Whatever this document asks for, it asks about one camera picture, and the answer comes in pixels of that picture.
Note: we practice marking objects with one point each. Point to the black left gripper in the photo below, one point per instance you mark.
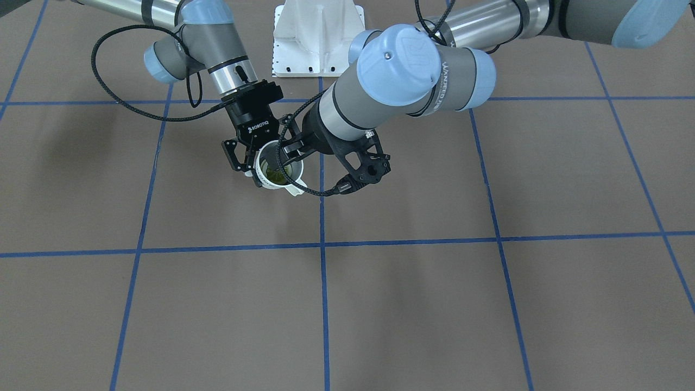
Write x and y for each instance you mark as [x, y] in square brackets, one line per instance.
[310, 133]

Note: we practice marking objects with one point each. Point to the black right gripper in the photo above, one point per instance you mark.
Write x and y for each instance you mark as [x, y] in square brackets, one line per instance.
[251, 121]

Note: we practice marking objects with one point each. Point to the yellow lemon slice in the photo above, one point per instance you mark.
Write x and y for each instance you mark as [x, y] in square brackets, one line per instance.
[277, 177]

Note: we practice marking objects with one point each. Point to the white mug with HOME text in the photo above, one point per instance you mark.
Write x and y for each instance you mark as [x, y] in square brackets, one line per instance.
[266, 158]

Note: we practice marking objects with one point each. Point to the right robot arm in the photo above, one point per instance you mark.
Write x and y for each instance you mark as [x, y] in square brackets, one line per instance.
[201, 37]

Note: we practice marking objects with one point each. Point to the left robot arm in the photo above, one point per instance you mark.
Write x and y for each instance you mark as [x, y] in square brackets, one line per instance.
[446, 64]

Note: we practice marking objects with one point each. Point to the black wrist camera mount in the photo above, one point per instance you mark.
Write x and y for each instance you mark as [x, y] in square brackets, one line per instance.
[364, 160]

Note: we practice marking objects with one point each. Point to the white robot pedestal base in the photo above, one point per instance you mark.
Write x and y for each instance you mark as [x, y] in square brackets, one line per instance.
[312, 38]

